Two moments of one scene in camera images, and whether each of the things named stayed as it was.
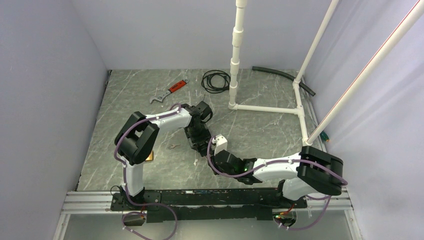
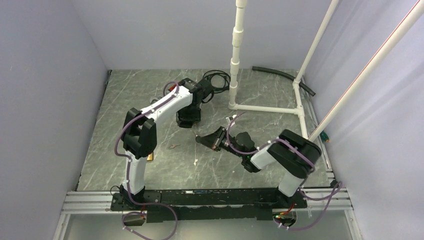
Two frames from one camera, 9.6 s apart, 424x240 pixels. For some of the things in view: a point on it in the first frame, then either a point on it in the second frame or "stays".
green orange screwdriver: x=324 y=136 stays
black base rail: x=206 y=204 stays
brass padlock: x=150 y=157 stays
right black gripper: x=212 y=158 to x=214 y=140
